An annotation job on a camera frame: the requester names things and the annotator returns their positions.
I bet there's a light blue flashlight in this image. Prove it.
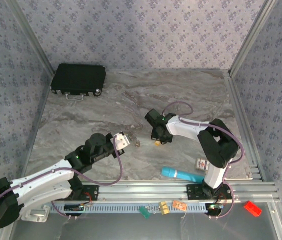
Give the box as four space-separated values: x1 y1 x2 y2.
161 166 206 184

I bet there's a small red and white box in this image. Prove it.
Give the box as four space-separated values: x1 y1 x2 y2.
195 157 211 172

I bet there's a small circuit board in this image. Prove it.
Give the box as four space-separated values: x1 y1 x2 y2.
207 203 224 211
64 204 86 212

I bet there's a yellow tag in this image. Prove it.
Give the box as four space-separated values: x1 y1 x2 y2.
158 200 170 216

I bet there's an orange tag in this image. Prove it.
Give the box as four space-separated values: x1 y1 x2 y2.
172 199 189 212

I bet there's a green tag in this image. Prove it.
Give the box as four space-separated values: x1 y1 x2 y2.
138 205 152 220

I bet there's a red plastic block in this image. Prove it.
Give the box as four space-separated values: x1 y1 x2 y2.
243 200 263 218

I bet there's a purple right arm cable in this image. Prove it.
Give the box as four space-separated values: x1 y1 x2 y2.
162 101 246 182

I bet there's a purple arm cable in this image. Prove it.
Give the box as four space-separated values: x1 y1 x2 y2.
162 101 246 182
0 142 125 223

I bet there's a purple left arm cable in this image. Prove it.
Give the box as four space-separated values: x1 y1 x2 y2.
0 142 125 223

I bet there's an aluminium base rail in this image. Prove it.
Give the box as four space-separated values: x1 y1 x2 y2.
83 180 281 203

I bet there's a slotted grey cable duct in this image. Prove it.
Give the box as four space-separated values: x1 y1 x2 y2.
49 201 222 215

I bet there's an aluminium frame side rail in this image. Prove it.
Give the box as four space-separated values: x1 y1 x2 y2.
223 71 282 240
0 73 56 240

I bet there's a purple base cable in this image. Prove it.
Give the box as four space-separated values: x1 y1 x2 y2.
50 199 93 220
208 184 236 220

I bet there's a black case with metal handle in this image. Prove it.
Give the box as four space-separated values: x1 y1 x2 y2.
50 63 107 101

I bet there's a silver metal bracket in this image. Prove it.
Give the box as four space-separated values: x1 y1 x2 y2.
20 204 51 223

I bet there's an aluminium frame post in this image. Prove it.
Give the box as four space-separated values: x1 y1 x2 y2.
5 0 57 76
228 0 278 76

